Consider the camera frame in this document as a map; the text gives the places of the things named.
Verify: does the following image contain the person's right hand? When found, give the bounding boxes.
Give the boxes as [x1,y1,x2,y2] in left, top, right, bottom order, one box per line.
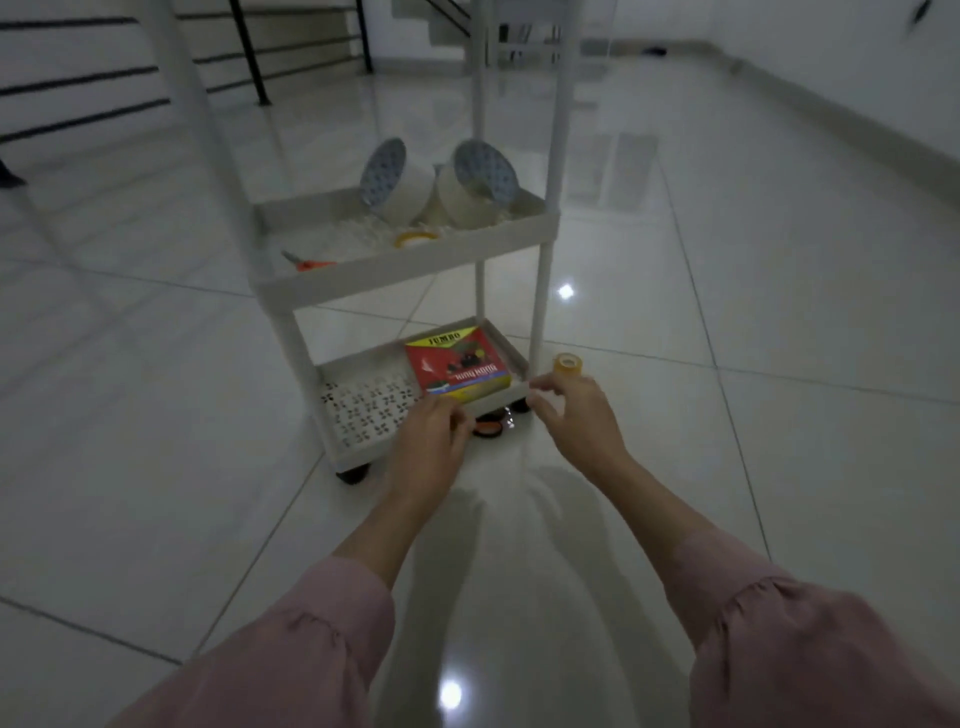
[525,371,633,483]

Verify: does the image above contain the person's left hand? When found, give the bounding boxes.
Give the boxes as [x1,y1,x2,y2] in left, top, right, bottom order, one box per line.
[381,391,478,513]

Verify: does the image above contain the person's right forearm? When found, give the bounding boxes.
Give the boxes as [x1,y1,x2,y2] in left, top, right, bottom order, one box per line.
[596,450,960,728]

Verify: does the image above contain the person's left forearm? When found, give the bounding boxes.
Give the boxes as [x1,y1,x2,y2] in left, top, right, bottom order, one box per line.
[105,483,453,728]

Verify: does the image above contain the red and yellow cardboard box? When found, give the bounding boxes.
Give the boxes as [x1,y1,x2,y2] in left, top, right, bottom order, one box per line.
[404,325,514,404]

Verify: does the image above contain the white tiered rolling cart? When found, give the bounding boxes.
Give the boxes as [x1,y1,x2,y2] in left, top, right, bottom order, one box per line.
[138,0,582,486]

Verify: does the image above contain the large white tape roll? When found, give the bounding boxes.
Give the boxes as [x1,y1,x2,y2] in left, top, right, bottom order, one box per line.
[435,138,521,231]
[358,137,438,227]

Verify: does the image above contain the black stair railing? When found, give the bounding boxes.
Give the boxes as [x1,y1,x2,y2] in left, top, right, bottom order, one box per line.
[0,0,375,189]

